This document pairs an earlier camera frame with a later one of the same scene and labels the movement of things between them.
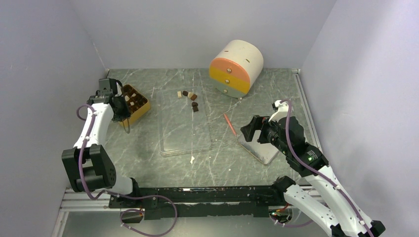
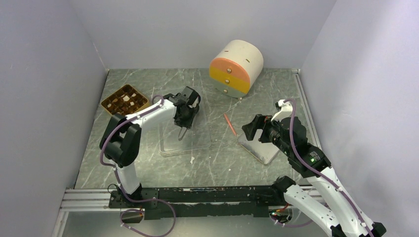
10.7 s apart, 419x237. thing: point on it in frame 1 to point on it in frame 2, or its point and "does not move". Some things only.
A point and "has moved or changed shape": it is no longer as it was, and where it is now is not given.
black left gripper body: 122,112 to 186,121
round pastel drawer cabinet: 236,65 does not move
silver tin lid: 264,153 does not move
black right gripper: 257,124 does not move
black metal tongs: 129,127 has moved or changed shape
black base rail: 197,202 does not move
